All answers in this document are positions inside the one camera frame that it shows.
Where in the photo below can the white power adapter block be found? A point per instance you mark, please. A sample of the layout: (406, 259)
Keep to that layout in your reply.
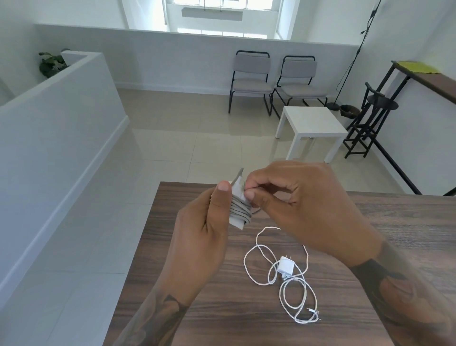
(236, 219)

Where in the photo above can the person's left thumb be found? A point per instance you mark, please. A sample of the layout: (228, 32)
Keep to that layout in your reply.
(221, 203)

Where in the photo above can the person's left forearm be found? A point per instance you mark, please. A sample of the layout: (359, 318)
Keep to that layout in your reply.
(156, 320)

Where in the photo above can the person's right hand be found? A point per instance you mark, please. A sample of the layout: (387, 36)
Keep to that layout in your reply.
(313, 210)

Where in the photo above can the grey black-framed chair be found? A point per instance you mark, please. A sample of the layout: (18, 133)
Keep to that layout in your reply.
(299, 80)
(251, 76)

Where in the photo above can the person's right thumb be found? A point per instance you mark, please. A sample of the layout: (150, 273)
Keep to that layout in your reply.
(270, 198)

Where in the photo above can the small white charger plug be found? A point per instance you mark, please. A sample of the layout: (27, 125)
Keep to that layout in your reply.
(286, 266)

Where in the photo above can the white square side table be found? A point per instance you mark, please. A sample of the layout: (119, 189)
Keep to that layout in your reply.
(313, 121)

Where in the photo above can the green potted plant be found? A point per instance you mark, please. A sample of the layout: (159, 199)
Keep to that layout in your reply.
(51, 64)

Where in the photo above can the black floor stand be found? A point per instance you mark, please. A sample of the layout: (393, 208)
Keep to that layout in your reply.
(357, 53)

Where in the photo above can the dark round floor bowl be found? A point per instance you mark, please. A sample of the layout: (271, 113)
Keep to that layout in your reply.
(349, 110)

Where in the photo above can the person's right forearm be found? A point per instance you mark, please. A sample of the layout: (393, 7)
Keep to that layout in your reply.
(409, 299)

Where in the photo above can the yellow cloth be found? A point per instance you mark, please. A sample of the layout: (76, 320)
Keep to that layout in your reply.
(417, 67)

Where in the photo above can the person's left hand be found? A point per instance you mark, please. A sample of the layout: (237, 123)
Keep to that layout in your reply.
(199, 242)

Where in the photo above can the black bar stool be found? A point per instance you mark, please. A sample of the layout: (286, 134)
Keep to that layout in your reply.
(374, 114)

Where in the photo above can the black-framed wooden console table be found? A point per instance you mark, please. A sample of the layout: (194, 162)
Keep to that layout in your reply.
(433, 80)

